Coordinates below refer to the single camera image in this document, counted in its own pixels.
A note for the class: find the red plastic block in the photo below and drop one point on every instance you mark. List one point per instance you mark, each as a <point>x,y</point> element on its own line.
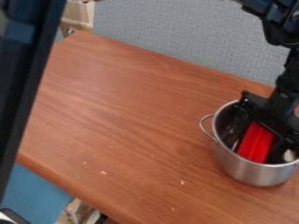
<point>256,143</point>

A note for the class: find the light wooden furniture piece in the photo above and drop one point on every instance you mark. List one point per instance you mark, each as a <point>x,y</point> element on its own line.
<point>78,17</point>

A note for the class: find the dark blue arm link foreground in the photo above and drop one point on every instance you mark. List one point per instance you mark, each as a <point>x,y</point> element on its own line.
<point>29,28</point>

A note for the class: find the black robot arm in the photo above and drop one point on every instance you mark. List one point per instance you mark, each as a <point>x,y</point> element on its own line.
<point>280,17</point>

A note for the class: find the wooden frame under table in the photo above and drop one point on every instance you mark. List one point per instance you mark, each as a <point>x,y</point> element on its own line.
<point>78,213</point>

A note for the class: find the stainless steel pot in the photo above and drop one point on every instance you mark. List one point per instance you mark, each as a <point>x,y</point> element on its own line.
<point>256,174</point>

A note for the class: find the dark object bottom corner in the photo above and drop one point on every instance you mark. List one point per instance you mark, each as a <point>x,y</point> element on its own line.
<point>10,217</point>

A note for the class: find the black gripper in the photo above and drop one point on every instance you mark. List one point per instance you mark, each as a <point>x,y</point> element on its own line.
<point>274,113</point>

